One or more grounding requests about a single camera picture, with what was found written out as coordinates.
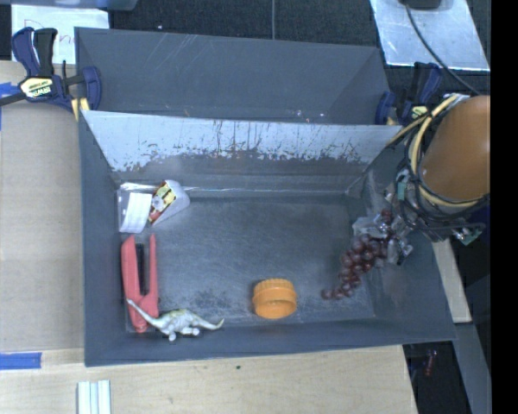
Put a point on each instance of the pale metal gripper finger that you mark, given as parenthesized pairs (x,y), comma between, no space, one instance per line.
(398,250)
(368,225)

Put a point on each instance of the dark red toy grape bunch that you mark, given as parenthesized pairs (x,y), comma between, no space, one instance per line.
(356,260)

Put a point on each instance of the orange plastic lid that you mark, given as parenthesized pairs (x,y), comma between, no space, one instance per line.
(274,299)

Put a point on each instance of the grey metal bin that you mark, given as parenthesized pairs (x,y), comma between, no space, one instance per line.
(250,248)

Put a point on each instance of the silver toy dinosaur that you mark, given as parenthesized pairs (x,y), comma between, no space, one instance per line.
(177,321)

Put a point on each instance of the white folded packet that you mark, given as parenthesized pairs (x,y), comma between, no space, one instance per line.
(134,211)

